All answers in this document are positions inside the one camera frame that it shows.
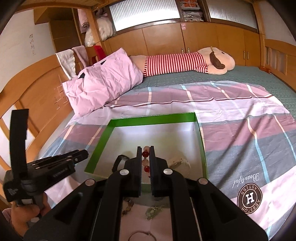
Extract pink pillow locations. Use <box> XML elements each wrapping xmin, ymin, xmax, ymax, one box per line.
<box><xmin>62</xmin><ymin>48</ymin><xmax>143</xmax><ymax>117</ymax></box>

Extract wooden wall cabinets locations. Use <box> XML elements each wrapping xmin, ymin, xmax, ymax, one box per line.
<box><xmin>104</xmin><ymin>22</ymin><xmax>261</xmax><ymax>67</ymax></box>

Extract red orange bead bracelet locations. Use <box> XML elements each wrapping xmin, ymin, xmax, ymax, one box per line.
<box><xmin>141</xmin><ymin>145</ymin><xmax>152</xmax><ymax>178</ymax></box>

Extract cream white bangle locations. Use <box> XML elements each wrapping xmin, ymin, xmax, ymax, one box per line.
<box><xmin>167</xmin><ymin>157</ymin><xmax>191</xmax><ymax>177</ymax></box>

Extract green bed sheet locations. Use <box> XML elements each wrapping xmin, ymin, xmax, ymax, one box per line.
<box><xmin>133</xmin><ymin>66</ymin><xmax>295</xmax><ymax>116</ymax></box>

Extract brown wooden bead bracelet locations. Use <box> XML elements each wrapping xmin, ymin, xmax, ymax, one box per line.
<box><xmin>121</xmin><ymin>197</ymin><xmax>135</xmax><ymax>216</ymax></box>

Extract frosted glass window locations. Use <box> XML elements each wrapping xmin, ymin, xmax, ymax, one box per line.
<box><xmin>109</xmin><ymin>0</ymin><xmax>180</xmax><ymax>31</ymax></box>

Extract left hand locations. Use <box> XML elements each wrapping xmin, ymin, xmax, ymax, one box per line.
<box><xmin>2</xmin><ymin>192</ymin><xmax>51</xmax><ymax>237</ymax></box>

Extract striped plush toy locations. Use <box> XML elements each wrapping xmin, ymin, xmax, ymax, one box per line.
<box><xmin>130</xmin><ymin>47</ymin><xmax>235</xmax><ymax>77</ymax></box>

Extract green white cardboard box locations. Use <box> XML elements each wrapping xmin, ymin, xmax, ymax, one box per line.
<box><xmin>85</xmin><ymin>113</ymin><xmax>208</xmax><ymax>180</ymax></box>

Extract black wristwatch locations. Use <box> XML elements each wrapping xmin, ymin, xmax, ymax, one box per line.
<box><xmin>112</xmin><ymin>155</ymin><xmax>129</xmax><ymax>173</ymax></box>

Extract patchwork pink grey duvet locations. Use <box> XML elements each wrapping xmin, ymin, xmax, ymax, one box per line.
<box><xmin>45</xmin><ymin>81</ymin><xmax>295</xmax><ymax>240</ymax></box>

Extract wooden headboard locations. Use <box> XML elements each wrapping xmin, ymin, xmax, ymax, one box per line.
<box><xmin>1</xmin><ymin>55</ymin><xmax>72</xmax><ymax>162</ymax></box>

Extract folded clothes stack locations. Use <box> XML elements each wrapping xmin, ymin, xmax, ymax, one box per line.
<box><xmin>179</xmin><ymin>0</ymin><xmax>204</xmax><ymax>22</ymax></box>

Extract red cloth on chair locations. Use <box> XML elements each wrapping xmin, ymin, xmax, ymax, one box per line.
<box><xmin>93</xmin><ymin>45</ymin><xmax>107</xmax><ymax>61</ymax></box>

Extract white plastic bag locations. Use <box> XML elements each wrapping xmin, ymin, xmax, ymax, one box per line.
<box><xmin>84</xmin><ymin>16</ymin><xmax>114</xmax><ymax>47</ymax></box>

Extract pink cloth on headboard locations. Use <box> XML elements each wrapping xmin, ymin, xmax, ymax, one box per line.
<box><xmin>72</xmin><ymin>45</ymin><xmax>89</xmax><ymax>68</ymax></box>

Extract wooden footboard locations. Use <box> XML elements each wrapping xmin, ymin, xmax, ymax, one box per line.
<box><xmin>260</xmin><ymin>36</ymin><xmax>296</xmax><ymax>91</ymax></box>

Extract green jade pendant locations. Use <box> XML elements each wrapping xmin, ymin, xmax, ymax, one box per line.
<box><xmin>145</xmin><ymin>205</ymin><xmax>166</xmax><ymax>220</ymax></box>

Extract black wrist strap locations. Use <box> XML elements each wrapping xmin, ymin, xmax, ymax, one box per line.
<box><xmin>9</xmin><ymin>108</ymin><xmax>30</xmax><ymax>183</ymax></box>

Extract white towel on headboard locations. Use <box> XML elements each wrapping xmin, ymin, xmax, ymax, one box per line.
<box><xmin>55</xmin><ymin>49</ymin><xmax>77</xmax><ymax>80</ymax></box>

